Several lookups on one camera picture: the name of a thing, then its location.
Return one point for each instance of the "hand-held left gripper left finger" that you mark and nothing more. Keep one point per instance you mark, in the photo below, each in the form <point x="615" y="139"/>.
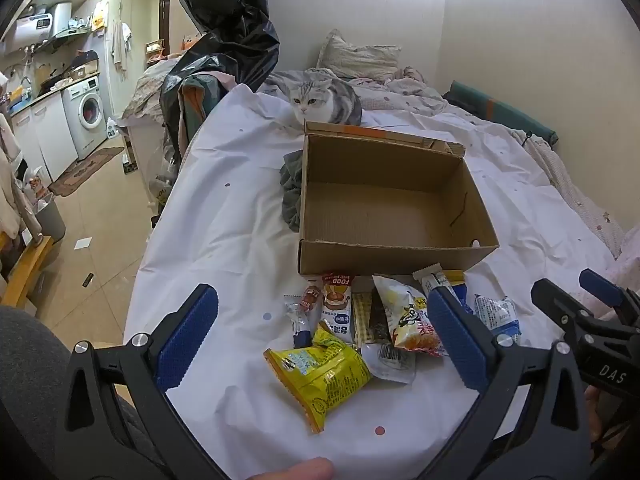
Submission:
<point x="187" y="340"/>

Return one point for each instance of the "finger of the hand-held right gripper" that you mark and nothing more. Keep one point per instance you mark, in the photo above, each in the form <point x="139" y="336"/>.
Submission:
<point x="600" y="282"/>
<point x="550" y="299"/>

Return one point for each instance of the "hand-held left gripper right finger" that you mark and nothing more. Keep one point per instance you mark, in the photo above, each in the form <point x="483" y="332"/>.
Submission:
<point x="457" y="345"/>

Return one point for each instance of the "blue white snack packet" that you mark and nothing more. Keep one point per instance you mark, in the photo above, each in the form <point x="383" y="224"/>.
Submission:
<point x="495" y="315"/>

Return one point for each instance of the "white chip bag red print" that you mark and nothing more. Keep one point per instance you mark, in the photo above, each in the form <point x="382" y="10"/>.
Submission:
<point x="405" y="320"/>

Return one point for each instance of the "red brown snack packet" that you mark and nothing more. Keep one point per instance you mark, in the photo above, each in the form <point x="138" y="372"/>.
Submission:
<point x="336" y="300"/>

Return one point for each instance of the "yellow snack bag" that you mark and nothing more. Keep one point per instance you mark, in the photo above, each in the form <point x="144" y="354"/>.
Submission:
<point x="320" y="375"/>

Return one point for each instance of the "brown cardboard box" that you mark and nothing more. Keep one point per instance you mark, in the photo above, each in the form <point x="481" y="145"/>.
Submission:
<point x="380" y="200"/>

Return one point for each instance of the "person's right hand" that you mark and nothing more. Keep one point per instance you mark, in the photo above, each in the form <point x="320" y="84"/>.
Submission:
<point x="594" y="415"/>

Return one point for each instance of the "person's left hand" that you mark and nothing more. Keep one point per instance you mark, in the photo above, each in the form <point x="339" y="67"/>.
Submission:
<point x="295" y="470"/>

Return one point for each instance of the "white barcode packet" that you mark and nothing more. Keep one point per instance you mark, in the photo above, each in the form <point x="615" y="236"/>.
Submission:
<point x="390" y="364"/>

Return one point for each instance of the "pink dotted blanket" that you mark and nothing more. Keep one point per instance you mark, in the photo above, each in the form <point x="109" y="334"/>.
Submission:
<point x="580" y="195"/>

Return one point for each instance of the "clear seaweed packet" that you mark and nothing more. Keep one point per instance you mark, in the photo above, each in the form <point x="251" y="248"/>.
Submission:
<point x="370" y="320"/>

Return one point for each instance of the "slim blue white packet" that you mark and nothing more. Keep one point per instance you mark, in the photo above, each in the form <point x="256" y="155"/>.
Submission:
<point x="297" y="322"/>

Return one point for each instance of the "small brown snack packet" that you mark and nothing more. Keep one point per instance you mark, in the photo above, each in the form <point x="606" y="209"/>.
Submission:
<point x="311" y="297"/>

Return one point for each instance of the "white paper scrap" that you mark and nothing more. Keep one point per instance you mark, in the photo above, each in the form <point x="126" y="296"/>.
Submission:
<point x="82" y="243"/>

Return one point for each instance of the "person's grey trouser leg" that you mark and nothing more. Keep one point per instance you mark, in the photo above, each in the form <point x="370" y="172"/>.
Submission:
<point x="30" y="370"/>

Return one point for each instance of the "yellow wooden stool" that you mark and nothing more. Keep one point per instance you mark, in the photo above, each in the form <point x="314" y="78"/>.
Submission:
<point x="27" y="270"/>

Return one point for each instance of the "dark green cloth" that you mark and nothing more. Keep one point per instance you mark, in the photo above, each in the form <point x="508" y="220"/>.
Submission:
<point x="292" y="195"/>

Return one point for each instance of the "grey trash bin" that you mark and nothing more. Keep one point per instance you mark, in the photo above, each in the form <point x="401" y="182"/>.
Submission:
<point x="50" y="220"/>

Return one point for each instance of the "teal cushion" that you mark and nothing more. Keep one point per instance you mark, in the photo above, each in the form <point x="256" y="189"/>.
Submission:
<point x="495" y="110"/>

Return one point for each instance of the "brown patterned rug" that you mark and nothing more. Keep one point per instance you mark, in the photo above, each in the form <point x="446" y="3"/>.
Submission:
<point x="87" y="170"/>

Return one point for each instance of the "pile of clothes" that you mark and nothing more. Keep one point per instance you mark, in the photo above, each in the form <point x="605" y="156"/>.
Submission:
<point x="200" y="105"/>

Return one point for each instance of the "white floor cabinet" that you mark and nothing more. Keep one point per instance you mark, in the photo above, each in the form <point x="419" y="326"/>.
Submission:
<point x="47" y="135"/>

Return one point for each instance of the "white washing machine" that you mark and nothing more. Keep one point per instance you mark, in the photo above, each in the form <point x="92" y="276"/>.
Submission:
<point x="85" y="110"/>

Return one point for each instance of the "floral quilt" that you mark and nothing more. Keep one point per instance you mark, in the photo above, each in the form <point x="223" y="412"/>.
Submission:
<point x="400" y="92"/>

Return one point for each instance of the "grey tabby cat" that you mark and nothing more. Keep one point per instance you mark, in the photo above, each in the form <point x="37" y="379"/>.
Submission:
<point x="330" y="100"/>

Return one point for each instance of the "hanging white towel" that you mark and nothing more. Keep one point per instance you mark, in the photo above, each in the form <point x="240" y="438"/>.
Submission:
<point x="120" y="45"/>

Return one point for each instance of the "floral pillow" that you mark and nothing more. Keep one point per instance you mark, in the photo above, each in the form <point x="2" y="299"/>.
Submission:
<point x="360" y="55"/>

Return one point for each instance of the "black garbage bag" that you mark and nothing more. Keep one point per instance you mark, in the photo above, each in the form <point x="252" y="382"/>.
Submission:
<point x="225" y="20"/>

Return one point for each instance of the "white water heater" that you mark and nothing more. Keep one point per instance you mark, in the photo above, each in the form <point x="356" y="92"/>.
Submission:
<point x="42" y="22"/>

